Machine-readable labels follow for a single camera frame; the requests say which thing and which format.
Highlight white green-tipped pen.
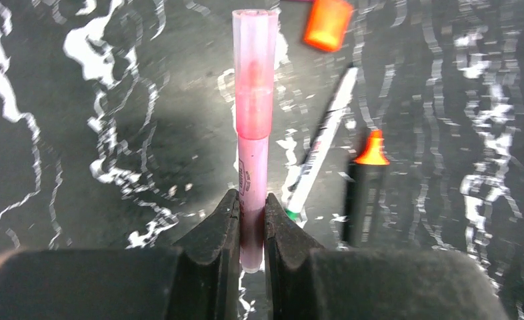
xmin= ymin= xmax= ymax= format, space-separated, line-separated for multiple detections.
xmin=285 ymin=67 xmax=358 ymax=221

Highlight orange highlighter cap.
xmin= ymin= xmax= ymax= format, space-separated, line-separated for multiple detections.
xmin=303 ymin=0 xmax=354 ymax=52

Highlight black orange highlighter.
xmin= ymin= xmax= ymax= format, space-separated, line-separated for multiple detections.
xmin=341 ymin=129 xmax=389 ymax=247

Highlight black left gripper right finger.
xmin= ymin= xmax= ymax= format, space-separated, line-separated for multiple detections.
xmin=264 ymin=193 xmax=323 ymax=319

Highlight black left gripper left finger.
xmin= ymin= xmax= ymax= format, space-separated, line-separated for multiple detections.
xmin=167 ymin=189 xmax=240 ymax=319

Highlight pink marker pen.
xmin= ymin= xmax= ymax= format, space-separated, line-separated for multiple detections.
xmin=232 ymin=9 xmax=278 ymax=273

